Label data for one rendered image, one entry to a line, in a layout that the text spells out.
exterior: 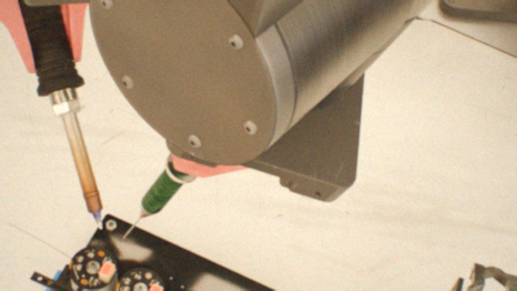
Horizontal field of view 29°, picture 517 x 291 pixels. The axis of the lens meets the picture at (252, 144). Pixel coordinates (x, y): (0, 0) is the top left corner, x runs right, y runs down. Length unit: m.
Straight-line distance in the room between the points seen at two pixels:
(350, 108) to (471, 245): 0.30
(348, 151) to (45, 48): 0.22
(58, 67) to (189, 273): 0.15
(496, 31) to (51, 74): 0.35
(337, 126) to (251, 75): 0.13
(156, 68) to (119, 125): 0.42
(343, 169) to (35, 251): 0.31
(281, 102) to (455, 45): 0.51
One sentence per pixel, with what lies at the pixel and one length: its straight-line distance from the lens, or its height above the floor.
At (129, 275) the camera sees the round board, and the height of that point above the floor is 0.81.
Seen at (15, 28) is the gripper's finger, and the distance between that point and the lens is 0.50.
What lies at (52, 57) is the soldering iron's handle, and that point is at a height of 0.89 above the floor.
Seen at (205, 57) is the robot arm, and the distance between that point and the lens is 0.22.
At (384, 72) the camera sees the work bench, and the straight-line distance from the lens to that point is 0.70.
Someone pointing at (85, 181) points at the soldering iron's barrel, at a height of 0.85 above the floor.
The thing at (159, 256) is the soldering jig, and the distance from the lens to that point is 0.60.
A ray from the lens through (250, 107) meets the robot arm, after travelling 0.22.
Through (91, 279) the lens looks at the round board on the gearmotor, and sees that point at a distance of 0.54.
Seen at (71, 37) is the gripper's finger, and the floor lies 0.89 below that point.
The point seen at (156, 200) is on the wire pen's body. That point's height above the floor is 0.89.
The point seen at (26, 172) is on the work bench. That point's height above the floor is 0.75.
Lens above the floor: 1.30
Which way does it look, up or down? 59 degrees down
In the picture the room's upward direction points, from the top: 9 degrees clockwise
